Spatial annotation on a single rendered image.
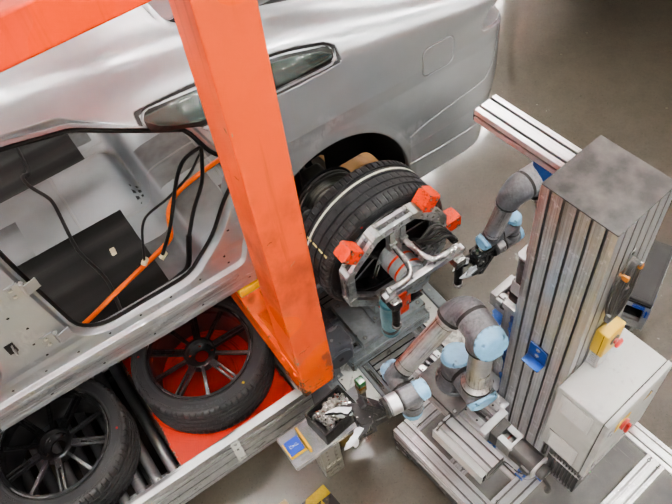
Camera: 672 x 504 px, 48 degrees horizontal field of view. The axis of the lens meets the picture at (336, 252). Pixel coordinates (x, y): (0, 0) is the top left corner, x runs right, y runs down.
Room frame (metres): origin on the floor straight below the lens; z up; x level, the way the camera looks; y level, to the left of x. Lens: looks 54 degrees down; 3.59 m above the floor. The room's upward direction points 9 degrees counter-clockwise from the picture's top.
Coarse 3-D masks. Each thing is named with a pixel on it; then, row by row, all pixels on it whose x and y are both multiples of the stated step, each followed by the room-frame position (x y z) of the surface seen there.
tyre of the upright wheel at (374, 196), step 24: (360, 168) 2.14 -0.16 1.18; (384, 168) 2.13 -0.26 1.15; (408, 168) 2.22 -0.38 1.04; (336, 192) 2.04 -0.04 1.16; (360, 192) 2.00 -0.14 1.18; (384, 192) 1.98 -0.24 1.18; (408, 192) 1.99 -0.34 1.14; (312, 216) 1.99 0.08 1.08; (336, 216) 1.93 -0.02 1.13; (360, 216) 1.89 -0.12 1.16; (312, 240) 1.92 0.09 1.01; (336, 240) 1.85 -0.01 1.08; (312, 264) 1.87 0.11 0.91; (336, 264) 1.80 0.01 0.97; (336, 288) 1.80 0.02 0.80
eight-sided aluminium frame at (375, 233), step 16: (400, 208) 1.93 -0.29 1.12; (416, 208) 1.92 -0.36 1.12; (384, 224) 1.88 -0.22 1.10; (400, 224) 1.87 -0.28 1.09; (368, 240) 1.81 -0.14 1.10; (352, 272) 1.74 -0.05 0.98; (352, 288) 1.74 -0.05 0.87; (384, 288) 1.87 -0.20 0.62; (352, 304) 1.73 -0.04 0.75; (368, 304) 1.77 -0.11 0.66
